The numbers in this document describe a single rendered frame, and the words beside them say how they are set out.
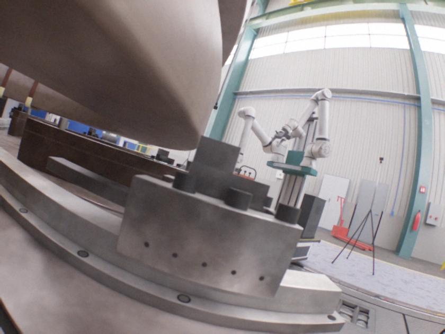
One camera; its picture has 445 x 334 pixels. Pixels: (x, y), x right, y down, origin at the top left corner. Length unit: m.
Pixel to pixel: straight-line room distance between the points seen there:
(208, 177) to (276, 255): 0.28
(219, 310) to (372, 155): 7.73
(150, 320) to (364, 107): 8.84
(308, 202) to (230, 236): 1.99
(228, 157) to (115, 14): 0.47
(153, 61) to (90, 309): 0.57
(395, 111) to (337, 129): 2.73
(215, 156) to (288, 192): 1.95
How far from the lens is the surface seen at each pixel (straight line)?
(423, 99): 8.02
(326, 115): 2.13
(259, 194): 0.58
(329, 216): 7.23
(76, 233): 0.74
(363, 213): 7.61
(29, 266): 0.70
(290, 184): 2.46
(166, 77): 0.33
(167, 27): 0.32
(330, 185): 7.34
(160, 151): 2.62
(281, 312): 0.73
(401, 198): 7.82
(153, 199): 0.47
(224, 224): 0.46
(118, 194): 0.66
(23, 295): 0.61
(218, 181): 0.56
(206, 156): 0.57
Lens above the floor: 0.74
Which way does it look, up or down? 3 degrees up
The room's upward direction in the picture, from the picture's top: 18 degrees clockwise
